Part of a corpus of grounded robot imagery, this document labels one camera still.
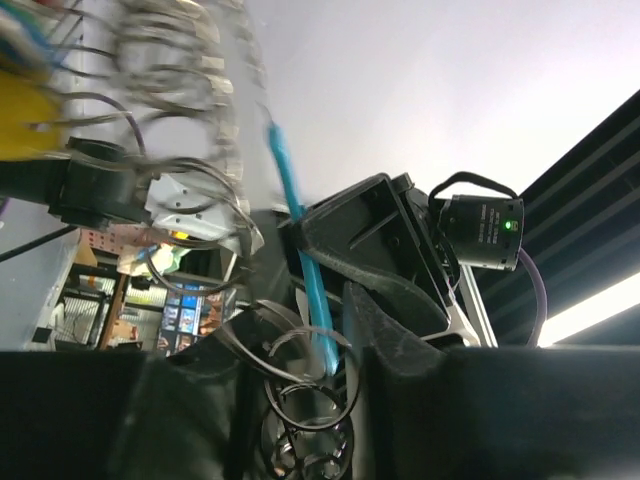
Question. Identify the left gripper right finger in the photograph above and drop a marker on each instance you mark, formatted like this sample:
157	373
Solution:
488	413

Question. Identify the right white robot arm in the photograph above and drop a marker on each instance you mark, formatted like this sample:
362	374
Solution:
474	222

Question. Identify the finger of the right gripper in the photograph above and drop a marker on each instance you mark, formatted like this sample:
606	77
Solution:
374	234

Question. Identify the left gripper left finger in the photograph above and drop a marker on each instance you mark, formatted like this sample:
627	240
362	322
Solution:
130	415

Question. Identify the yellow tagged key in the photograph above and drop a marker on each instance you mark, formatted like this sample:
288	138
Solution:
28	120

